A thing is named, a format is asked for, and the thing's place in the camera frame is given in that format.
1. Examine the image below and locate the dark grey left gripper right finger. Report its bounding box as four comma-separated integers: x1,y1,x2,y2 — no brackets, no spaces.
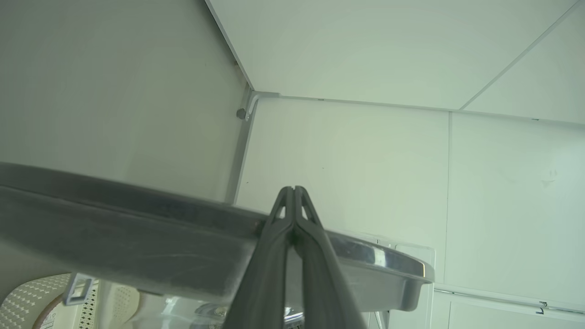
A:
292,185,367,329

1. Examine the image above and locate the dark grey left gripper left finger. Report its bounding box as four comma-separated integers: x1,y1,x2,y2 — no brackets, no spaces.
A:
222,186,294,329

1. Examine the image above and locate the washing machine glass door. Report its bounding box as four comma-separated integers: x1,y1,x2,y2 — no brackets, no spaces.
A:
0,162,435,329

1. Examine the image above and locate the white front-load washing machine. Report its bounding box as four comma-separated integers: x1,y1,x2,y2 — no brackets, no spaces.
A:
356,231,585,329

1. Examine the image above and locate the cream perforated laundry basket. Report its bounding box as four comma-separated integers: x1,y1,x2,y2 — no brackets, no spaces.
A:
0,273,140,329

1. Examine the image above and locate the grey wall corner bracket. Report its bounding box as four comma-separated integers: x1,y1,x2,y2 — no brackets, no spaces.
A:
236,91,280,122

